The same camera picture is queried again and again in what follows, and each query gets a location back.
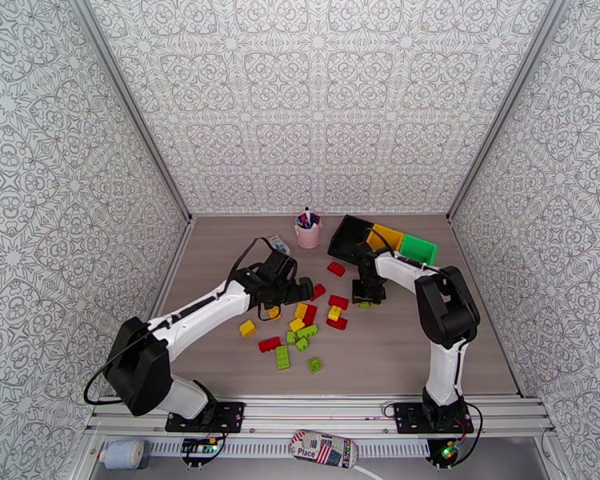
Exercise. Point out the pink cup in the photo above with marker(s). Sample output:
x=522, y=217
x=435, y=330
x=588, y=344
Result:
x=308, y=237

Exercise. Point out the yellow plastic bin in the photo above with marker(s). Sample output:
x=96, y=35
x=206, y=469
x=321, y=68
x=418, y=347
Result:
x=387, y=236

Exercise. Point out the white marker black tip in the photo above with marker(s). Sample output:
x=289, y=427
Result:
x=307, y=213

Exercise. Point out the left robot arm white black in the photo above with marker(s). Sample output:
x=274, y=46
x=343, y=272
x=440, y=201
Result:
x=200, y=318

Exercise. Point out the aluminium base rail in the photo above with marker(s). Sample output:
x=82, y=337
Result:
x=320, y=413

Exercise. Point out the square yellow lego brick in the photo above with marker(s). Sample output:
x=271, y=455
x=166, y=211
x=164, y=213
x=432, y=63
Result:
x=247, y=328

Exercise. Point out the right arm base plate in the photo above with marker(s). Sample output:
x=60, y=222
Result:
x=409, y=418

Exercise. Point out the green plastic bin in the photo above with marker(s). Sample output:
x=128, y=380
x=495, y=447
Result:
x=420, y=248

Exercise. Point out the black plastic bin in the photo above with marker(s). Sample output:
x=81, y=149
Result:
x=345, y=238

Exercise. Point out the aluminium side rail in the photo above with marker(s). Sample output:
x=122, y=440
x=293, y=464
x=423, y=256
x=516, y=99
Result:
x=485, y=303
x=172, y=273

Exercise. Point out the long green lego brick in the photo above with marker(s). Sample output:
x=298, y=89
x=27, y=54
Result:
x=283, y=357

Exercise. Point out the purple marker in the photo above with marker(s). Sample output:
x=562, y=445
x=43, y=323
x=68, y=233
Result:
x=301, y=222

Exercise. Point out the circuit board green light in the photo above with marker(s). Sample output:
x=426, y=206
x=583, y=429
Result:
x=449, y=451

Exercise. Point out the long red lego brick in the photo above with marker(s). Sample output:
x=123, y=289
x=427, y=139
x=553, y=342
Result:
x=269, y=344

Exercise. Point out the blue white roll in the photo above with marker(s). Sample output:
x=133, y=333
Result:
x=122, y=454

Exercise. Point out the flag patterned label tag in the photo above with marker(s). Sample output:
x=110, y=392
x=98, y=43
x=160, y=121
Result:
x=325, y=447

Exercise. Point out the small circuit board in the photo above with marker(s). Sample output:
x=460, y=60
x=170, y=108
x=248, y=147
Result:
x=198, y=447

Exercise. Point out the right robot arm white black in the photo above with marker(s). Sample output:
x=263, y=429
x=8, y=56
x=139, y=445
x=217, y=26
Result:
x=442, y=363

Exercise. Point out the aluminium frame post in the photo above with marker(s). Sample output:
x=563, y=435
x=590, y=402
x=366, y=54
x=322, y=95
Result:
x=500, y=103
x=130, y=103

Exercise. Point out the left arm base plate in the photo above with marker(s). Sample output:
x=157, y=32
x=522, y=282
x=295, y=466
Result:
x=230, y=416

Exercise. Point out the small white blue box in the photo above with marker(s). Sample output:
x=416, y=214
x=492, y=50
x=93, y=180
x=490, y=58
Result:
x=280, y=242

